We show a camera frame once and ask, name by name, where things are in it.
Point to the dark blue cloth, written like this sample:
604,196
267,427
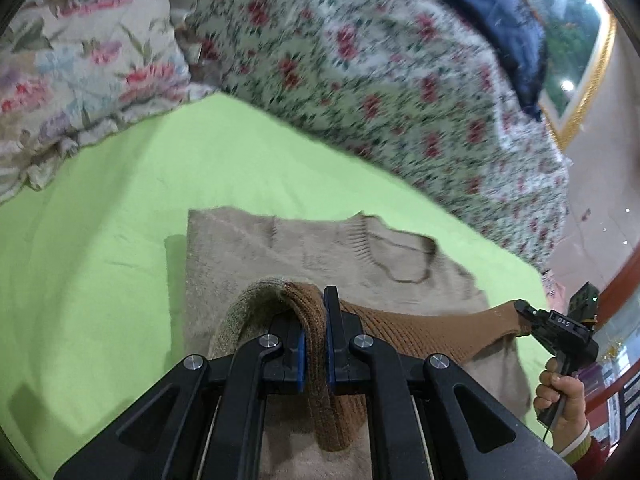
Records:
510,35

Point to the gold framed picture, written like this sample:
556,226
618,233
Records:
567,35

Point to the beige and brown knit sweater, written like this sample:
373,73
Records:
325,250

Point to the green bed sheet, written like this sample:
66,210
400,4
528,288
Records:
125,260

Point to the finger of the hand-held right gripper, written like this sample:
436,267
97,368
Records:
527,315

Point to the person's right forearm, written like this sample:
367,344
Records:
585,452

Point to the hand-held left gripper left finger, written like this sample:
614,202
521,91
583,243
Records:
299,360

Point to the pastel floral pillow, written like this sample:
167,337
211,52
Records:
90,75

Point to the red flower print blanket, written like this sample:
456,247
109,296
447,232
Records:
375,85

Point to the red wooden railing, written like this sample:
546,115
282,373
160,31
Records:
617,285

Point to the person's right hand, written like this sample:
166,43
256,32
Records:
567,397

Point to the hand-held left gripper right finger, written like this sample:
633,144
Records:
329,360

